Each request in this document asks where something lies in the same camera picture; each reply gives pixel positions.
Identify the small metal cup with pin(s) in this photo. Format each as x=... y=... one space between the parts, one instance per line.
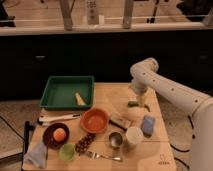
x=115 y=139

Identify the orange bowl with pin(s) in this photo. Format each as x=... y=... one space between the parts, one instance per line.
x=94 y=121

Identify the brown grape bunch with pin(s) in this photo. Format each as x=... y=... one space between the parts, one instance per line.
x=83 y=144

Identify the small green cup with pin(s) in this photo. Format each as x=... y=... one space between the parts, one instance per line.
x=67 y=152

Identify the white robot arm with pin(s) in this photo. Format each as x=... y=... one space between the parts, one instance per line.
x=199 y=105

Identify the white paper cup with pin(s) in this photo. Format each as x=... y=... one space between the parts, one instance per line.
x=134 y=136

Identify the silver fork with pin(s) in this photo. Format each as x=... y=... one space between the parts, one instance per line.
x=95 y=155

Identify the green pepper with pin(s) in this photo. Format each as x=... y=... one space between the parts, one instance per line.
x=136 y=104

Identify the yellow corn piece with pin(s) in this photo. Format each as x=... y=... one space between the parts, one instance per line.
x=79 y=100

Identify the orange fruit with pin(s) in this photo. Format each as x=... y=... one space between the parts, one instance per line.
x=59 y=134

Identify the black table clamp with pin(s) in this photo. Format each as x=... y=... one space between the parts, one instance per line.
x=28 y=129

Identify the blue grey cloth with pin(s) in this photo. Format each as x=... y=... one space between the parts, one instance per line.
x=37 y=156

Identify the green plastic tray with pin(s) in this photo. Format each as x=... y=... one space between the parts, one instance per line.
x=59 y=93

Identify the white handled utensil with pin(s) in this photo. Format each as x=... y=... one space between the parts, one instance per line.
x=48 y=119

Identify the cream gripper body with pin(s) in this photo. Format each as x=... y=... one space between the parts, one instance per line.
x=141 y=97

